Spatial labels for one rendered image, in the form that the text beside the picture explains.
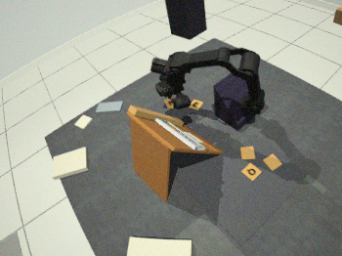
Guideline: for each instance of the cream flat rectangular block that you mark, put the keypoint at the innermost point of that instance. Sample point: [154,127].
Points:
[70,163]

